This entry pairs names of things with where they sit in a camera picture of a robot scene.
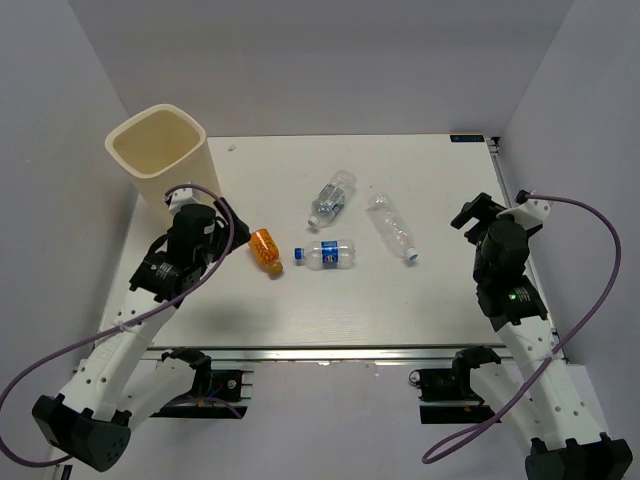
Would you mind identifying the orange plastic bottle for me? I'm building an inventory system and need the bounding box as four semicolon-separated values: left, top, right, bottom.
249;229;283;277

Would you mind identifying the clear bottle blue Pepsi label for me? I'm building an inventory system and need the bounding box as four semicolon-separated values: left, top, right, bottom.
294;239;355;271

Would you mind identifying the clear bottle blue cap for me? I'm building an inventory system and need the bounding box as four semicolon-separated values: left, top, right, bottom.
366;193;419;264

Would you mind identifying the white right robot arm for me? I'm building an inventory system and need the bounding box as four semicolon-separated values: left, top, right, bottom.
451;191;633;479

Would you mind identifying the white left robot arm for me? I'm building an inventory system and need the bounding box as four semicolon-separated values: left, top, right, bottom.
32;198;250;472

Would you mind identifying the cream plastic bin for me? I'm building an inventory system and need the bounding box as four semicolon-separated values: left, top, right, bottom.
105;104;222;226

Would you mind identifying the blue label sticker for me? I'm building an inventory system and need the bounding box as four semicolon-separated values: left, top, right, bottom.
449;134;485;143

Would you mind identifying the clear water bottle white cap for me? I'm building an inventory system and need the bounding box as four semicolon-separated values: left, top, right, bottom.
307;170;357;229

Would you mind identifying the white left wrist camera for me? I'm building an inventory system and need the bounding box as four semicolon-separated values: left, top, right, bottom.
163;189;199;217

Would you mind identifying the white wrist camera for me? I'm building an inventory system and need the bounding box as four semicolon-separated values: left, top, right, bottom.
163;189;199;217
496;190;553;231

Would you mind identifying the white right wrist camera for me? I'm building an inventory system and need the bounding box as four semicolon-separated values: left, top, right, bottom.
496;190;553;231

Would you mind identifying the aluminium table frame rail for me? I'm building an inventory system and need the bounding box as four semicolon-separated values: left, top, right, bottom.
487;135;571;364

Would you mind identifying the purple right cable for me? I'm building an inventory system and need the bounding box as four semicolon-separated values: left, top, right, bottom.
422;192;623;465

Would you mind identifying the purple cable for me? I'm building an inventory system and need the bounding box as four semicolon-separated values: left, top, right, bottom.
0;184;236;463
422;192;623;465

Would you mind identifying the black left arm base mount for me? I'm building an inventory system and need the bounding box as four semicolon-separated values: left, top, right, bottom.
153;369;254;420

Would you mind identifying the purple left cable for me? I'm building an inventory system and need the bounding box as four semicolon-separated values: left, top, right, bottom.
0;184;236;463

